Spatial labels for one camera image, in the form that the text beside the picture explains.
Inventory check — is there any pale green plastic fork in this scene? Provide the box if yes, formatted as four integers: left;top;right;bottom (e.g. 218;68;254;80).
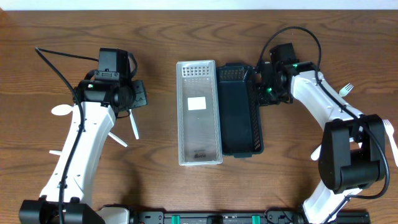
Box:
338;83;354;97

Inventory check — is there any white plastic spoon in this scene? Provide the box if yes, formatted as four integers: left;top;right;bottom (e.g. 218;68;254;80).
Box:
310;144;322;161

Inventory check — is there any white fork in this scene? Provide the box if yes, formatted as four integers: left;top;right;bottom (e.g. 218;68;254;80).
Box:
382;119;398;166

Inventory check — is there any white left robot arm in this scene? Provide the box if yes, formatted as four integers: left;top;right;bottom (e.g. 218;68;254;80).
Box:
19;80;147;223

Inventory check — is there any white spoon under left arm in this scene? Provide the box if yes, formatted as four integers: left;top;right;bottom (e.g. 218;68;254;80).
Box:
51;104;73;116

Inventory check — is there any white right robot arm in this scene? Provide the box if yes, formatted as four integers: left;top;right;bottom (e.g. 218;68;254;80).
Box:
256;60;389;223

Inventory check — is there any black plastic basket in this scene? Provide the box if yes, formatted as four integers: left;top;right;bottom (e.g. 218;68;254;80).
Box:
216;63;264;158

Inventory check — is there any clear plastic basket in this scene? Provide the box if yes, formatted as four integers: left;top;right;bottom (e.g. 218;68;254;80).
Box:
176;60;223;166

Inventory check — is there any white utensil tip left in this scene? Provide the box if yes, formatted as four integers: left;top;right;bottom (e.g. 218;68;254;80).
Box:
49;150;62;156

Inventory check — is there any white utensil handle upright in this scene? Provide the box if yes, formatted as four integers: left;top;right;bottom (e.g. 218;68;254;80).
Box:
129;110;139;139

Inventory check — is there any white utensil handle slanted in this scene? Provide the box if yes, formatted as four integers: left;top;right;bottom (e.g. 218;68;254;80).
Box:
108;132;127;147

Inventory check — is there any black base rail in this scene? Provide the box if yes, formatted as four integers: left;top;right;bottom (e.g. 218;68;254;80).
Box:
130;208;371;224

